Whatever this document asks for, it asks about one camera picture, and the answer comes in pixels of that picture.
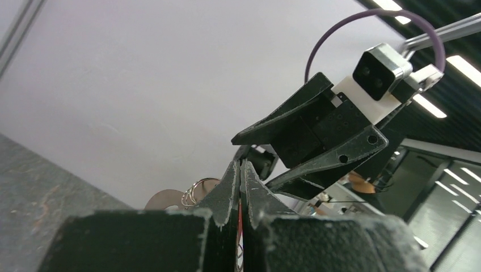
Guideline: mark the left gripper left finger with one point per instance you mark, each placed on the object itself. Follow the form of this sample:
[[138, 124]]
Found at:
[[202, 238]]

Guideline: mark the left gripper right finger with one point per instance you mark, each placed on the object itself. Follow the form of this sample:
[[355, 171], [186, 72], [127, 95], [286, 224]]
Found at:
[[275, 238]]

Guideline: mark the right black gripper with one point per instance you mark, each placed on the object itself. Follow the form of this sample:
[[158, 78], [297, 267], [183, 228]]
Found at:
[[322, 143]]

